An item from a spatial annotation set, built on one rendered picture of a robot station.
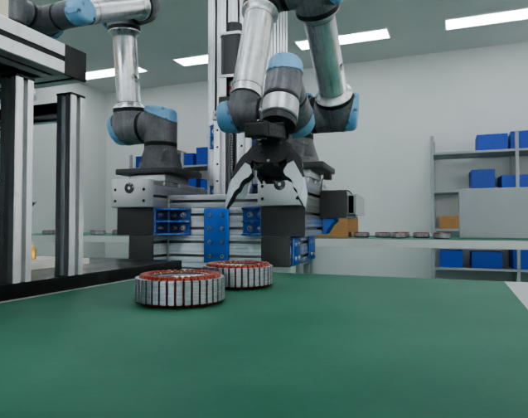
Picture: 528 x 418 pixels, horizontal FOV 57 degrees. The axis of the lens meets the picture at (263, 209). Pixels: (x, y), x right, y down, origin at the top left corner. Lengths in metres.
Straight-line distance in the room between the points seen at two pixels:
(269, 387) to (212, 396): 0.04
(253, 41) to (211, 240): 0.67
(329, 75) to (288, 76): 0.46
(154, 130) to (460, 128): 6.06
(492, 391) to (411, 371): 0.05
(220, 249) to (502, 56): 6.49
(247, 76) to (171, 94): 7.79
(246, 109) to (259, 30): 0.23
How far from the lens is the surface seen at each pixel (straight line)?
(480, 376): 0.36
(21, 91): 0.75
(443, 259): 6.76
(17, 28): 0.75
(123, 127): 1.82
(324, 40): 1.39
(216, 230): 1.58
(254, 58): 1.20
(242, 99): 1.13
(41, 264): 0.94
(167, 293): 0.58
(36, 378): 0.36
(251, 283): 0.73
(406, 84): 7.60
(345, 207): 1.61
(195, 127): 8.56
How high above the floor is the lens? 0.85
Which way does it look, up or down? 2 degrees up
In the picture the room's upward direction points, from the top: straight up
